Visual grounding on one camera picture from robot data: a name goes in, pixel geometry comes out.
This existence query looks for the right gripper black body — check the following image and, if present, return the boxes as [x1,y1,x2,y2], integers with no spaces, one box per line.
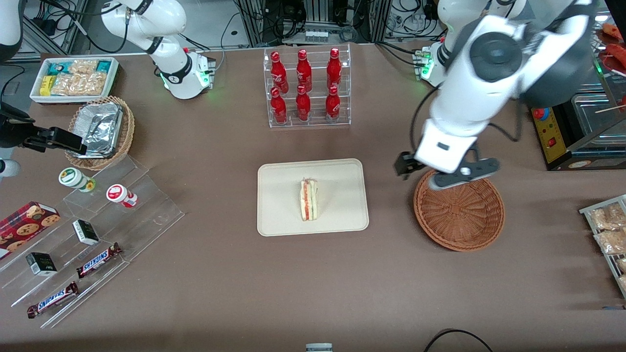
[0,102,36,148]

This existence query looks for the triangle sandwich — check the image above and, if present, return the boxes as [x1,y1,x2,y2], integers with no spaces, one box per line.
[300,178,319,221]

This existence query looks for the tan wicker basket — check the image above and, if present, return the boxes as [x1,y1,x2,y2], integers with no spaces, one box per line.
[65,96,135,171]

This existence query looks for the brown round wicker basket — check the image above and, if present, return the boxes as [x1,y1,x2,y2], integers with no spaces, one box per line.
[414,169,505,252]

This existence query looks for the cream plastic serving tray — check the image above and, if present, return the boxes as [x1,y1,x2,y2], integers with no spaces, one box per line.
[257,158,369,237]

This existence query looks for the tray of packaged crackers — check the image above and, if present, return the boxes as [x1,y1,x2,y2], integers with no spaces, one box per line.
[580,195,626,299]

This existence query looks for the stacked aluminium foil trays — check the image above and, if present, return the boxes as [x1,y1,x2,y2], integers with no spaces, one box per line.
[73,103,123,158]

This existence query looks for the green lid yogurt cup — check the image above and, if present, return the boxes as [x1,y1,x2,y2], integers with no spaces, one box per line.
[59,168,96,193]

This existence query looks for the white rectangular snack bin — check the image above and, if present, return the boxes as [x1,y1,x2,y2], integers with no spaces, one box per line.
[29,56,120,106]

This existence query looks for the large clear cracker bag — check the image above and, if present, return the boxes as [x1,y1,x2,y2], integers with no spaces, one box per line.
[51,72,107,96]

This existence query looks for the red lid yogurt cup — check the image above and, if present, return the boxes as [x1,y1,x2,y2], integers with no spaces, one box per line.
[107,184,138,208]

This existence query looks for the small clear cracker bag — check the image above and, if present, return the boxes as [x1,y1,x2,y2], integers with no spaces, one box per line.
[68,60,98,76]

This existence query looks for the small black carton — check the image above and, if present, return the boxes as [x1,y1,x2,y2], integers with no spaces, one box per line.
[72,220,100,245]
[25,252,58,277]

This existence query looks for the red plaid cookie box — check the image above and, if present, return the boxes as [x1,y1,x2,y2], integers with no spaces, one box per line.
[0,201,61,260]

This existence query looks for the red cola bottle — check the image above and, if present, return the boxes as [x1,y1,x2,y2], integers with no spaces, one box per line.
[296,49,313,91]
[325,87,341,122]
[270,88,288,124]
[270,51,289,93]
[295,86,312,121]
[327,47,342,89]

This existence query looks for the black food warmer yellow panel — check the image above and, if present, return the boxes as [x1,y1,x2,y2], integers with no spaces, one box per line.
[531,0,626,172]

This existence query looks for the clear acrylic step stand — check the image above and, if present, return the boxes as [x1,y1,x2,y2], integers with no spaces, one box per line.
[0,155,185,329]

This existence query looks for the clear acrylic bottle rack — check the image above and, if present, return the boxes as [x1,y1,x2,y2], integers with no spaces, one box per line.
[263,44,352,129]

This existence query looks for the snickers chocolate bar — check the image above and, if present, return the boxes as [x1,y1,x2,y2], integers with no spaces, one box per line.
[27,282,79,319]
[76,243,123,279]

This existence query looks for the steel pan in warmer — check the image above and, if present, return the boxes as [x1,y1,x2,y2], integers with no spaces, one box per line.
[571,93,626,133]

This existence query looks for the white power strip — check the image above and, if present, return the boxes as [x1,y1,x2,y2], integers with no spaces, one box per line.
[303,30,343,44]

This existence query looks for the aluminium equipment rack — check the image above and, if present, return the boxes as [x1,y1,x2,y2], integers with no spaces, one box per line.
[235,0,392,47]

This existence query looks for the red sausage in warmer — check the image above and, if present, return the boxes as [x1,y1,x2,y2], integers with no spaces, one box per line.
[603,22,626,43]
[605,44,626,74]

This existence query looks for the black looped cable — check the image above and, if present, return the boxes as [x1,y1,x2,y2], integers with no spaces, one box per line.
[423,329,494,352]

